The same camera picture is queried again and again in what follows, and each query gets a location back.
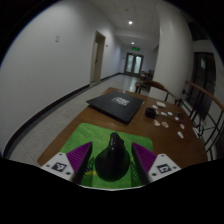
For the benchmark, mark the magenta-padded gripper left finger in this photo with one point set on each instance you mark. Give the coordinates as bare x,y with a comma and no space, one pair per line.
58,165

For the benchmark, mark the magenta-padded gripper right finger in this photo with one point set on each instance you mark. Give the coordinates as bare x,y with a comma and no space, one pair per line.
163,166

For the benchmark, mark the black computer mouse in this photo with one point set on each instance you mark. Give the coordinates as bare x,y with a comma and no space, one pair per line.
112,161

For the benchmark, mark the green mouse pad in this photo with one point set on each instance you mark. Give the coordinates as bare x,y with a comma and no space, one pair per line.
90,135

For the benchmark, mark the white paper sticker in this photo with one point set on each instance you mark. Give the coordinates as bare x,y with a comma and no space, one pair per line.
180,134

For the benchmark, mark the pink paper sticker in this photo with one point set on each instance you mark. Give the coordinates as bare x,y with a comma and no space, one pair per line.
165,124

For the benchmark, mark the beige paper sticker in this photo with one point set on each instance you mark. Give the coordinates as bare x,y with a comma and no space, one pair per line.
157,123

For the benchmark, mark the red-white paper sticker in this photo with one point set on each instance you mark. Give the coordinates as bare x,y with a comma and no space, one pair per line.
182,126

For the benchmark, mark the small black cup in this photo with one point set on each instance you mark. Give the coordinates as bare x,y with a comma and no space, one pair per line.
150,112

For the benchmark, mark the small white box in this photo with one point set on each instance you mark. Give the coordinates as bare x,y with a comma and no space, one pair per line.
161,104

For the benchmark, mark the black closed laptop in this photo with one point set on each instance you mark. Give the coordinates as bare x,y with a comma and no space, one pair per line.
110,108

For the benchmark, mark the wooden armchair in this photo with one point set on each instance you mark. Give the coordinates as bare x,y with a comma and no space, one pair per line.
155,83

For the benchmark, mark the wooden-topped black metal railing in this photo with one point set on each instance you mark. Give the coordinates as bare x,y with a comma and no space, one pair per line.
206,93

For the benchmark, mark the distant wooden chair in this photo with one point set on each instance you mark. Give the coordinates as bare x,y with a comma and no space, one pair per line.
146,74

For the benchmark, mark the dark tall window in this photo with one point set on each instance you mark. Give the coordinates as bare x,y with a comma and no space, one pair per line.
203,76

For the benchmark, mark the glass double door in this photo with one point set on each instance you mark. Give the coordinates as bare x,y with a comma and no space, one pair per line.
133,64

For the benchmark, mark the side doorway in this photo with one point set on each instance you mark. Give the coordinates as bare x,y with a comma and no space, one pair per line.
97,58

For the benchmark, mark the green exit sign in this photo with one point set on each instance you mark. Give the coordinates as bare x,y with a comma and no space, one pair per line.
135,48

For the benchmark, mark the ceiling lights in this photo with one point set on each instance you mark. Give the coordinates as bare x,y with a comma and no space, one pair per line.
130,22

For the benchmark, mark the white wall switch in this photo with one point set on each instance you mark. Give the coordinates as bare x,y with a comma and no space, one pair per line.
57,39

